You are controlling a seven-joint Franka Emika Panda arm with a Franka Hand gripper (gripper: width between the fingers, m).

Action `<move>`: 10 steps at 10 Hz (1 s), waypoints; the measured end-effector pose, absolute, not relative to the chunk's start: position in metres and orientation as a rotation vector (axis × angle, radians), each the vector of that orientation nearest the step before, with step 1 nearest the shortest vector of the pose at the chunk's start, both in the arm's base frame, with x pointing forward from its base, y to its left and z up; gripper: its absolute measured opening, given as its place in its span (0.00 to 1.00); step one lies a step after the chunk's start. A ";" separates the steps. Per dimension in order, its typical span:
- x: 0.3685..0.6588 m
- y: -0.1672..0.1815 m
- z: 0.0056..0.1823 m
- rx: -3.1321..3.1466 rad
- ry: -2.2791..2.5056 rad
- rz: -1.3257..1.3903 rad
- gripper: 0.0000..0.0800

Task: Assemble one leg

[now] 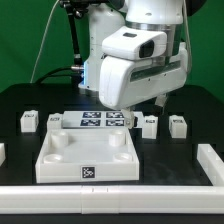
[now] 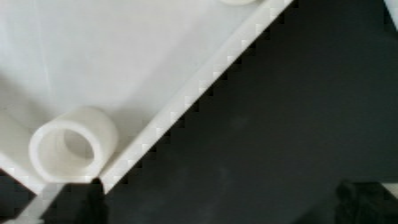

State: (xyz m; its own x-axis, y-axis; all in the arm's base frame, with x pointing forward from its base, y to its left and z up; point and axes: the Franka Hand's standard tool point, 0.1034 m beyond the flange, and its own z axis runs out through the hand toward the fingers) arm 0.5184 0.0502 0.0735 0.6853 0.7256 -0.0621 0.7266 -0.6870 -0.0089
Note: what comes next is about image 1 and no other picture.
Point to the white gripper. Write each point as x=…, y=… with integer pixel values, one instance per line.
x=125, y=83

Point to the white right fence bar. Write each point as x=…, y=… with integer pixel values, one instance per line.
x=211, y=163

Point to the white front fence bar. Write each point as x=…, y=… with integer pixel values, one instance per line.
x=111, y=199

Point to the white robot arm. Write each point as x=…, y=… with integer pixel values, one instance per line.
x=169, y=16

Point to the white square table top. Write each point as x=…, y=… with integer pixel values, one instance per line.
x=85, y=155

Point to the white left fence piece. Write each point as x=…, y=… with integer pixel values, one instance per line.
x=2, y=153

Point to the white fence bar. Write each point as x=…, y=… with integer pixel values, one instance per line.
x=111, y=199
x=211, y=163

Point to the black camera stand pole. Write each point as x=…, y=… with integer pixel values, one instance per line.
x=75, y=9

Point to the white plate with tags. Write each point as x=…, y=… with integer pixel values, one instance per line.
x=92, y=119

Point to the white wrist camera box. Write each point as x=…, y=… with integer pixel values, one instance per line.
x=134, y=44

